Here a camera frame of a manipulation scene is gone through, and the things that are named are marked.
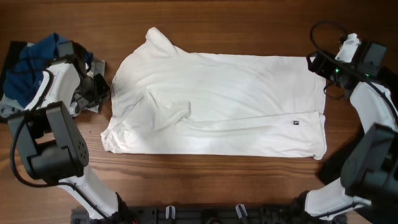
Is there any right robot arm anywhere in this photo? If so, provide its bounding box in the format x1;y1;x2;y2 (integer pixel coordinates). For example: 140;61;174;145
262;34;397;223

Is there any right black cable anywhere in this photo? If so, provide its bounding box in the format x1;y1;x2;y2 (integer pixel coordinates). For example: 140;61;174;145
309;20;398;125

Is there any black garment right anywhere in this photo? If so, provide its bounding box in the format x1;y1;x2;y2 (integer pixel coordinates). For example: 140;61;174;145
316;66;398;224

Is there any left black cable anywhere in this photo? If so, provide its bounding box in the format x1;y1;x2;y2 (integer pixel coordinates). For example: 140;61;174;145
9;70;109;222

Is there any light grey folded garment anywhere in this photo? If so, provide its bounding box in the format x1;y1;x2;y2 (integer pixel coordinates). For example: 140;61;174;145
1;57;106;122

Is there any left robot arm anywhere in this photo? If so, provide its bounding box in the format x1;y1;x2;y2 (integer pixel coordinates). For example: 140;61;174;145
3;35;136;223

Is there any blue polo shirt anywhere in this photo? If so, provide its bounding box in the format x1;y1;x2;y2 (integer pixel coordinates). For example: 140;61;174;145
3;33;94;110

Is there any white t-shirt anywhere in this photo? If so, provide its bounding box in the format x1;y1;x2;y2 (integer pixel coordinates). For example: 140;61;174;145
101;27;327;160

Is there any black cable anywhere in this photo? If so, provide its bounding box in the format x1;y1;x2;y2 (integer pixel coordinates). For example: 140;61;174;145
9;70;109;222
309;20;398;125

